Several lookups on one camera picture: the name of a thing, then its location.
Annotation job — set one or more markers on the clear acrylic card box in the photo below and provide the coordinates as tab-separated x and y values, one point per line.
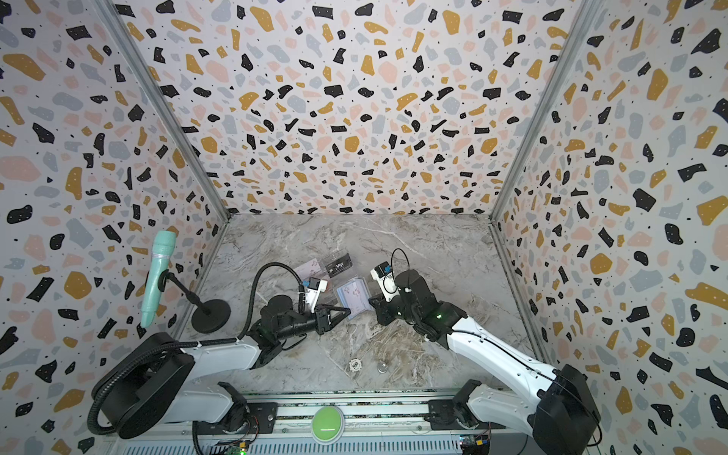
334	267

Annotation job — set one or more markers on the mint green microphone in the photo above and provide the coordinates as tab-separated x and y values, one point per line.
162	251

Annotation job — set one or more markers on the aluminium left corner post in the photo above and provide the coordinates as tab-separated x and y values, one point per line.
111	20

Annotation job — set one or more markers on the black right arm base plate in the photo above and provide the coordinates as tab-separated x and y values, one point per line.
441	415

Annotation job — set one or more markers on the black microphone stand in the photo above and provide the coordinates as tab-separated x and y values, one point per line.
208	316

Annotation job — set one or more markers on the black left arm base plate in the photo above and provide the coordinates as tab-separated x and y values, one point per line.
256	418

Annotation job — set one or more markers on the green push button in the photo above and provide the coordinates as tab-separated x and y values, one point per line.
328	425

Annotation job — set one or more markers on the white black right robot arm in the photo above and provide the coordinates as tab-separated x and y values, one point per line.
552	405

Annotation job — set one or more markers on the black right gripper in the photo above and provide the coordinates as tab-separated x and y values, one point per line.
384	308

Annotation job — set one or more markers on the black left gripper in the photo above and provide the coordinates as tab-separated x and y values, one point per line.
328	322

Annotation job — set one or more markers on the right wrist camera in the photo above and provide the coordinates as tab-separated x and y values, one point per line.
384	277

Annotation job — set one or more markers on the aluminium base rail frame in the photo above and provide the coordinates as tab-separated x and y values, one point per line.
384	423

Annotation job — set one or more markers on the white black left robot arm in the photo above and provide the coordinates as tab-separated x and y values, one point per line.
155	384

